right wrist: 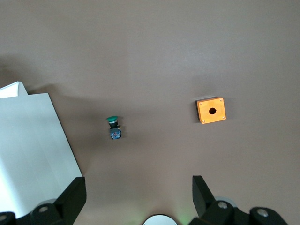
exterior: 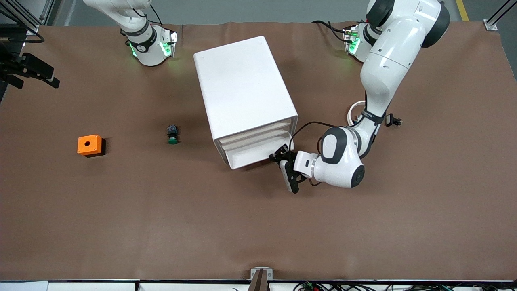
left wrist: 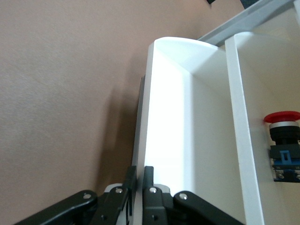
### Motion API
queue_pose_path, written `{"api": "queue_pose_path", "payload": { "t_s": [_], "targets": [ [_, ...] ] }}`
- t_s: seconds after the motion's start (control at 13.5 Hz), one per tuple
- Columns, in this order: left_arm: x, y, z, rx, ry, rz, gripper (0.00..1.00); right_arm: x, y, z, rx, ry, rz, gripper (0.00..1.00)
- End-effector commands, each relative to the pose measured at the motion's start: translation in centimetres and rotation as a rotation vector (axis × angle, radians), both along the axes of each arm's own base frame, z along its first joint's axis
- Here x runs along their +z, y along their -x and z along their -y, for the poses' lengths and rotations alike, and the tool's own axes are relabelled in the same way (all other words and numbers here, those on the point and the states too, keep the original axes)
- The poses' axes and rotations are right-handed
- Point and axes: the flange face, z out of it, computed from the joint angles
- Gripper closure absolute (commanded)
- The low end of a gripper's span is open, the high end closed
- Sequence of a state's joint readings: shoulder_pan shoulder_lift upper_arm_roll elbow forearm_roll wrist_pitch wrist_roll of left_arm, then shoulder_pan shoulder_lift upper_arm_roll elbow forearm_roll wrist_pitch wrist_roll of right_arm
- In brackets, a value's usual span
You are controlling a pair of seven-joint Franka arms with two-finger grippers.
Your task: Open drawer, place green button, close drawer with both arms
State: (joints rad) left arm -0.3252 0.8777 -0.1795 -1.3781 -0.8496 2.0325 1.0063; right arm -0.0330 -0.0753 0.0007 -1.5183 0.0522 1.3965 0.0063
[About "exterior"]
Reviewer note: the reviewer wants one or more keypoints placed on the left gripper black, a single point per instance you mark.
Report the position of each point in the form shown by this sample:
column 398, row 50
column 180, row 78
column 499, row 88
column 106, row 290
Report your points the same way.
column 281, row 154

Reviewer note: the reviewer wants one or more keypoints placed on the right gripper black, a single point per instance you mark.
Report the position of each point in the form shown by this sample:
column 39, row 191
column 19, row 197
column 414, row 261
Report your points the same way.
column 31, row 66

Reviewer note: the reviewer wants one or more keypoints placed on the white plastic drawer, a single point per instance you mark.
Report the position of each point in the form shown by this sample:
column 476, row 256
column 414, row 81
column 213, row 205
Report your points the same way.
column 254, row 155
column 255, row 141
column 254, row 133

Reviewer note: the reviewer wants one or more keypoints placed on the green push button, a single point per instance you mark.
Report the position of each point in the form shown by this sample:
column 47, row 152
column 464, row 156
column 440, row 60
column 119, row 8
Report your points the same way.
column 173, row 140

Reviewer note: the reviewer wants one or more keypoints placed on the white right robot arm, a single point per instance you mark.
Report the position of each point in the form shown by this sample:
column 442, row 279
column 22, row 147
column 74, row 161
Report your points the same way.
column 149, row 52

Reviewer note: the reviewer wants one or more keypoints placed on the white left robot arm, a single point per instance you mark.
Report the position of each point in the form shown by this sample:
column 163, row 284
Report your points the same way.
column 383, row 68

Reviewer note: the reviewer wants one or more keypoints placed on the left arm silver base panel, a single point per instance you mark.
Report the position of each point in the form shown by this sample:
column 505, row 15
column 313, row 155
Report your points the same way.
column 349, row 40

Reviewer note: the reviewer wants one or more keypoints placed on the right arm silver base panel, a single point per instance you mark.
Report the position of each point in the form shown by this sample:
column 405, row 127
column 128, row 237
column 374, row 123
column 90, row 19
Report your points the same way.
column 170, row 42

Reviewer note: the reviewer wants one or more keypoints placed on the white plastic drawer cabinet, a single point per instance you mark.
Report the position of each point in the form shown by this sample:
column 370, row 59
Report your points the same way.
column 242, row 81

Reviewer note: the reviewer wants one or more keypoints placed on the orange box with hole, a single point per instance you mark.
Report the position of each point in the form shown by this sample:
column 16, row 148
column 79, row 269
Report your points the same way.
column 89, row 147

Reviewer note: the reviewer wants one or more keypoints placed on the small black component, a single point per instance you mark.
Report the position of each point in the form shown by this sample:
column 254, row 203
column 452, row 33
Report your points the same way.
column 394, row 120

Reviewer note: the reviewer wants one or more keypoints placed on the brown table mat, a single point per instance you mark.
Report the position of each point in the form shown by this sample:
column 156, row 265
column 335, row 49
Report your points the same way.
column 121, row 222

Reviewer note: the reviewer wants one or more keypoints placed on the aluminium frame profile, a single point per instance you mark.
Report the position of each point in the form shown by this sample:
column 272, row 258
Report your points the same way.
column 490, row 25
column 32, row 29
column 46, row 12

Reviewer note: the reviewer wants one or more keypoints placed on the grey metal clamp bracket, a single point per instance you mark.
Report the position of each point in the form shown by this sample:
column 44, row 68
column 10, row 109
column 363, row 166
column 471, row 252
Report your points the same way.
column 254, row 271

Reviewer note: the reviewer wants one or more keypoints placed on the dark camera stand post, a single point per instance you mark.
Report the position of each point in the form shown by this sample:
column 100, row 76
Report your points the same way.
column 259, row 283

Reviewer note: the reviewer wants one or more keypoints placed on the white table edge rail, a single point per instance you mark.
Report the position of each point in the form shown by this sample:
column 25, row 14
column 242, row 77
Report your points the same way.
column 80, row 287

